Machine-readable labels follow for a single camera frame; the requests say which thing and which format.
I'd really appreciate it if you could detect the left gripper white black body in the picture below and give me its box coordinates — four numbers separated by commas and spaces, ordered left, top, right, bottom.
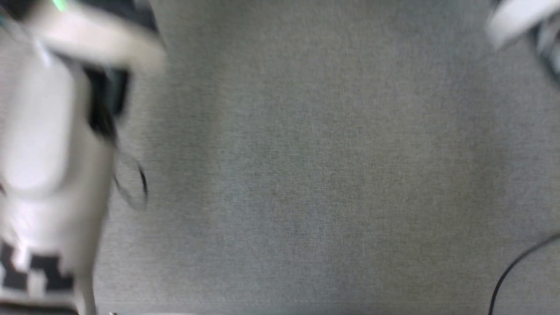
0, 0, 168, 147

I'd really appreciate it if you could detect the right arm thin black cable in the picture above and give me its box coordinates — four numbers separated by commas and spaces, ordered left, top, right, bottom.
487, 233, 560, 315

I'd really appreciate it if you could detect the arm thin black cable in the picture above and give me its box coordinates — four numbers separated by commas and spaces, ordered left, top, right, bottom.
112, 151, 150, 211
487, 233, 560, 315

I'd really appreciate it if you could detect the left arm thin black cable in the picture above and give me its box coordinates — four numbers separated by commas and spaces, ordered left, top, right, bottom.
112, 151, 150, 211

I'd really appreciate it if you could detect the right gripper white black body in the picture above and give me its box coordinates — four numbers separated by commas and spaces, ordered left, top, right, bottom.
485, 0, 560, 90

